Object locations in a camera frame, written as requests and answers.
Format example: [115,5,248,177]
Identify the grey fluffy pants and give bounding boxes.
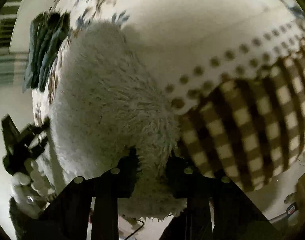
[49,22,186,219]

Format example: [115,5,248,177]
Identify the white gloved left hand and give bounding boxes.
[11,158,52,219]

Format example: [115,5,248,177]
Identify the left grey-green curtain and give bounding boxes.
[0,53,28,87]

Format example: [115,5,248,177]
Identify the stack of folded grey pants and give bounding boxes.
[22,12,70,92]

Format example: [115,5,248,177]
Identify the window with metal grille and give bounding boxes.
[0,0,23,51]

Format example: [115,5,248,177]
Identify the floral bed sheet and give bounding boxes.
[33,0,305,192]

